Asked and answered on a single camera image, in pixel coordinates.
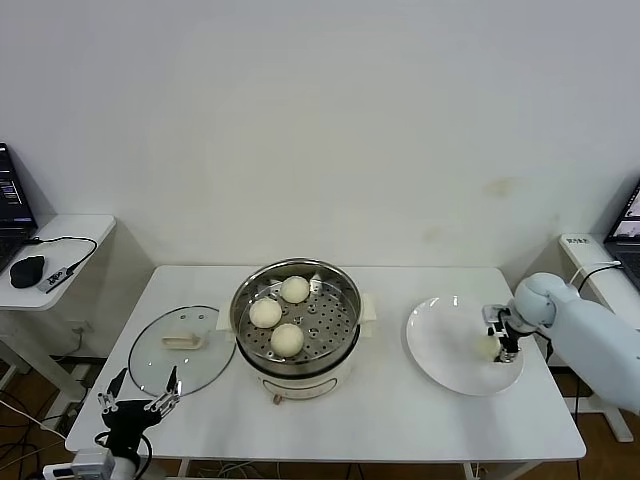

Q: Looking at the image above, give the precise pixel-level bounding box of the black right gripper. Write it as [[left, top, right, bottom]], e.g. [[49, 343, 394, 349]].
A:
[[487, 307, 525, 364]]

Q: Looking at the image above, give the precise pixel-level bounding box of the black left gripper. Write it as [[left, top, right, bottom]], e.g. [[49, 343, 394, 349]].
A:
[[97, 365, 183, 454]]

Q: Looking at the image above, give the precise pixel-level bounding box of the white steamed baozi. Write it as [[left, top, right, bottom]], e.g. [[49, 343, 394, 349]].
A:
[[269, 323, 305, 358], [474, 334, 501, 362], [279, 276, 310, 304], [248, 298, 283, 330]]

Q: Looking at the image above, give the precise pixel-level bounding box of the glass lid with cream handle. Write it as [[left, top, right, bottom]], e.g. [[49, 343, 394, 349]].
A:
[[127, 306, 237, 400]]

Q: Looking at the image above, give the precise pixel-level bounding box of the perforated stainless steel steamer basket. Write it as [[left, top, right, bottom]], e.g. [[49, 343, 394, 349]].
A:
[[229, 258, 361, 374]]

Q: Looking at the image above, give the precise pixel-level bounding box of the white round plate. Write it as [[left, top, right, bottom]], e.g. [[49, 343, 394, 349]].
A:
[[404, 295, 525, 397]]

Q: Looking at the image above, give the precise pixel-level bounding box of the grey USB hub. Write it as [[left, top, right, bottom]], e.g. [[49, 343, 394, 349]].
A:
[[39, 267, 71, 295]]

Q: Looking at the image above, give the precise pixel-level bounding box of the grey laptop with bright screen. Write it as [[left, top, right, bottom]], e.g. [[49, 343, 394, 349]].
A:
[[601, 172, 640, 291]]

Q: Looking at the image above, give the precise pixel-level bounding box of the cream electric cooker pot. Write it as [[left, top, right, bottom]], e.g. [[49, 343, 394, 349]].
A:
[[213, 292, 377, 407]]

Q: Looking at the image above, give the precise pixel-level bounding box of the black computer mouse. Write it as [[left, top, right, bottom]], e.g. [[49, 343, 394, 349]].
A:
[[9, 254, 46, 289]]

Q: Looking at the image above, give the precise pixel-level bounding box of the white side desk with mouse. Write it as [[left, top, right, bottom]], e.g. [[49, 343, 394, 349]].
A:
[[0, 214, 155, 401]]

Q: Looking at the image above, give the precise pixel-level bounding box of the black laptop with dark screen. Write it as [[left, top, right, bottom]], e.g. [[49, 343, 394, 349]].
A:
[[0, 142, 39, 271]]

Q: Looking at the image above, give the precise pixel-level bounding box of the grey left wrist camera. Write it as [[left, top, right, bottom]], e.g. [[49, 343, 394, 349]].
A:
[[69, 448, 114, 476]]

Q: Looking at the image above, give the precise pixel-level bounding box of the black cable with adapter block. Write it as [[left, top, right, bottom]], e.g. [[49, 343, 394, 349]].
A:
[[544, 264, 624, 419]]

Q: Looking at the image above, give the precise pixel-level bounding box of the white floor cable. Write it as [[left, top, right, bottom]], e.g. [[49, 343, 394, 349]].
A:
[[0, 402, 66, 444]]

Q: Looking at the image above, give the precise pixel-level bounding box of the white laptop cable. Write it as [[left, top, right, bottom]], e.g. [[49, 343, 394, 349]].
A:
[[573, 259, 621, 290]]

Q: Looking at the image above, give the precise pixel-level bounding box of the thin black hub cable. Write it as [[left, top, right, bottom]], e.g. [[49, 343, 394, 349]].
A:
[[22, 236, 99, 276]]

